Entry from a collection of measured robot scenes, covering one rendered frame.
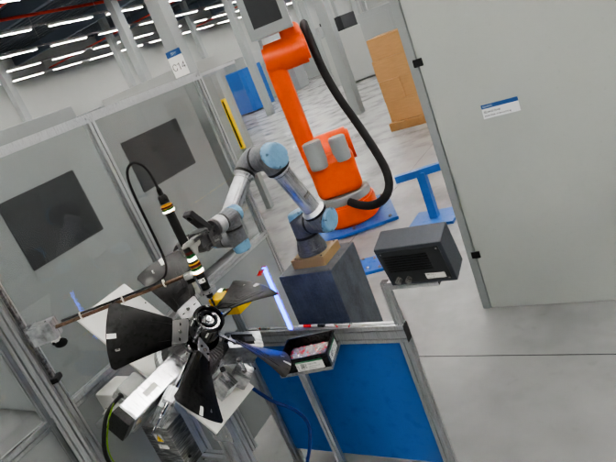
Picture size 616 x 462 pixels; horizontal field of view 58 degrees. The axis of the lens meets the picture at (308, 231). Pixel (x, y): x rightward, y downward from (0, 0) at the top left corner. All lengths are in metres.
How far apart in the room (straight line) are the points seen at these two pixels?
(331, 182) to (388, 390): 3.66
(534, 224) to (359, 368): 1.53
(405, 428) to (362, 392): 0.24
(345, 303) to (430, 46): 1.52
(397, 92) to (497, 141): 6.68
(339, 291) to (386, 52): 7.58
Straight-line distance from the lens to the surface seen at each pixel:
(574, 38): 3.20
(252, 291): 2.29
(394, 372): 2.46
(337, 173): 5.89
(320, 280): 2.67
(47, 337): 2.32
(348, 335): 2.41
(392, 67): 9.91
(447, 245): 2.01
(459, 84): 3.32
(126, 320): 2.04
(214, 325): 2.08
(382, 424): 2.71
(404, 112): 10.01
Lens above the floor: 2.00
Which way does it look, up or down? 18 degrees down
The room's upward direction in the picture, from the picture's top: 22 degrees counter-clockwise
